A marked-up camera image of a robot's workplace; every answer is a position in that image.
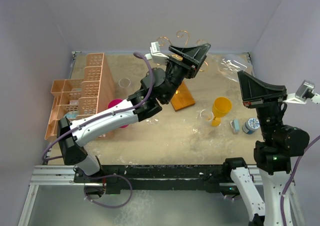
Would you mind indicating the clear tilted wine glass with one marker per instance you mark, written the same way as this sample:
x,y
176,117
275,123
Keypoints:
x,y
203,123

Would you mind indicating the clear wine glass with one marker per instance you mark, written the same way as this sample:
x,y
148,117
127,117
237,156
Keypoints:
x,y
230,64
203,123

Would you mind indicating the small light blue box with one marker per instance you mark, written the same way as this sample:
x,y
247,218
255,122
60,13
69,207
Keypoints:
x,y
235,126

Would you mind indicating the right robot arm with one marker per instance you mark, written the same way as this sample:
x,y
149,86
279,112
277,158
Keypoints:
x,y
272,155

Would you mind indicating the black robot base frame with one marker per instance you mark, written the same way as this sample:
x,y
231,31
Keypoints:
x,y
116,178

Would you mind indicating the clear champagne flute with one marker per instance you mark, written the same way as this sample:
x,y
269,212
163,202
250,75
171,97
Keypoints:
x,y
124,83

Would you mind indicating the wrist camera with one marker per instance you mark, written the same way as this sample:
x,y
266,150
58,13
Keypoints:
x,y
306,92
155,54

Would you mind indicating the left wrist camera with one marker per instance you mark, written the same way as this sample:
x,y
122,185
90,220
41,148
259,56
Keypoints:
x,y
155,54

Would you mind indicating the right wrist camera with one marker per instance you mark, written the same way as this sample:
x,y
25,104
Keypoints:
x,y
306,92

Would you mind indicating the wooden rack base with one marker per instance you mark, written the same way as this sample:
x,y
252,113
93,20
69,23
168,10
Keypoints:
x,y
182,98

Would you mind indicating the yellow plastic goblet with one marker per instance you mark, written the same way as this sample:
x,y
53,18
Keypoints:
x,y
220,108

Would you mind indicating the peach plastic basket organizer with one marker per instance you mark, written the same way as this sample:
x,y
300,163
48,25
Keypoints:
x,y
81,98

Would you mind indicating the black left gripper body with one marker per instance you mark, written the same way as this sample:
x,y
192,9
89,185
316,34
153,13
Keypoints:
x,y
175,74

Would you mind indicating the aluminium rail frame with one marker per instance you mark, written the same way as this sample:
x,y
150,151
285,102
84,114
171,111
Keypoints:
x,y
55,199

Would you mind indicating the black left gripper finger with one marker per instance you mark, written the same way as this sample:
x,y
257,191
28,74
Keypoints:
x,y
195,53
180,69

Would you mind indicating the magenta plastic goblet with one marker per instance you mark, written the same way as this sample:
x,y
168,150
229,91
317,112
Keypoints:
x,y
120,115

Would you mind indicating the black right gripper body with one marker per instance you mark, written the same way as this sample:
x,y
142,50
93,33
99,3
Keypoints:
x,y
260,103

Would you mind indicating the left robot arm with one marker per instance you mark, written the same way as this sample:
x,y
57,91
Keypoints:
x,y
72,136

